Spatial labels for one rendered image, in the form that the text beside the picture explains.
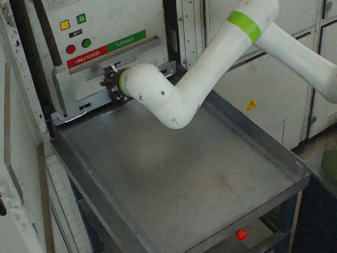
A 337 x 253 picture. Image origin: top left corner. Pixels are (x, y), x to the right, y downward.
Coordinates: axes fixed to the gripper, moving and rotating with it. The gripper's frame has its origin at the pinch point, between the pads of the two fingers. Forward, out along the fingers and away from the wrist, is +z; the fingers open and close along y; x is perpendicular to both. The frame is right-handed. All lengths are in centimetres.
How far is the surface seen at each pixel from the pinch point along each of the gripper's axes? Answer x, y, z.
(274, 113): 84, 50, 30
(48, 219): -39, 29, -18
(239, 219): 8, 46, -48
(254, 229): 51, 99, 28
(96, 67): -1.4, -6.4, 0.4
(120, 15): 12.7, -20.3, -3.0
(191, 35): 39.0, -3.7, 1.5
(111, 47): 7.2, -11.0, 2.3
